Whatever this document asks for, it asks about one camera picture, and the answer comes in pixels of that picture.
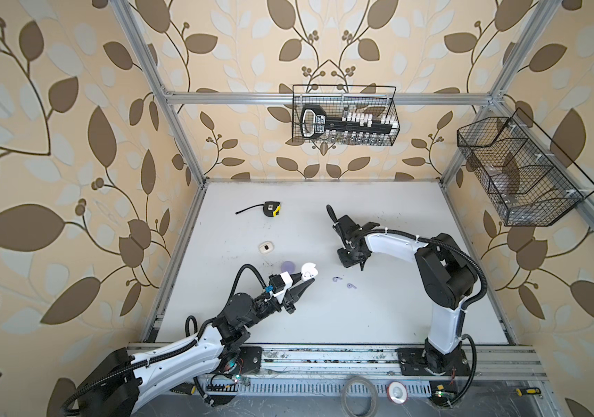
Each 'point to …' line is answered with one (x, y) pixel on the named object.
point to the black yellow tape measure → (272, 208)
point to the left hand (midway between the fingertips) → (305, 273)
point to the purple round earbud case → (287, 266)
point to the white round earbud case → (308, 271)
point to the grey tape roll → (374, 402)
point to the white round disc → (398, 393)
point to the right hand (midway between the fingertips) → (349, 259)
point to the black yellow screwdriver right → (529, 391)
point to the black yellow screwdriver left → (185, 387)
